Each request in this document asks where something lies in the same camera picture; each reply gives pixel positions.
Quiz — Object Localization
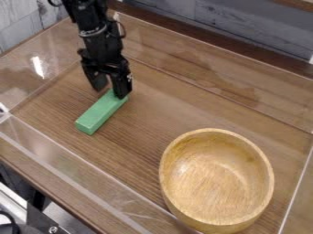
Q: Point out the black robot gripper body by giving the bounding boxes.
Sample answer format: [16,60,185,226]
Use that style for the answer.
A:
[78,26,133,77]

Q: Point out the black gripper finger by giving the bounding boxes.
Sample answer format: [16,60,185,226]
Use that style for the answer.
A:
[109,73,133,99]
[82,64,109,91]

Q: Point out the green rectangular block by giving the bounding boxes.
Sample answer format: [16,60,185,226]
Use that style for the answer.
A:
[75,89,129,135]

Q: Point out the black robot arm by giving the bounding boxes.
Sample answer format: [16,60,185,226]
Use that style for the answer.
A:
[62,0,133,99]

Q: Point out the brown wooden bowl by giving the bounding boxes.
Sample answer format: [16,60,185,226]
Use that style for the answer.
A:
[159,128,276,234]

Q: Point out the black cable bottom left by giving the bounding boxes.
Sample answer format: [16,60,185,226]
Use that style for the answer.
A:
[0,211,20,234]

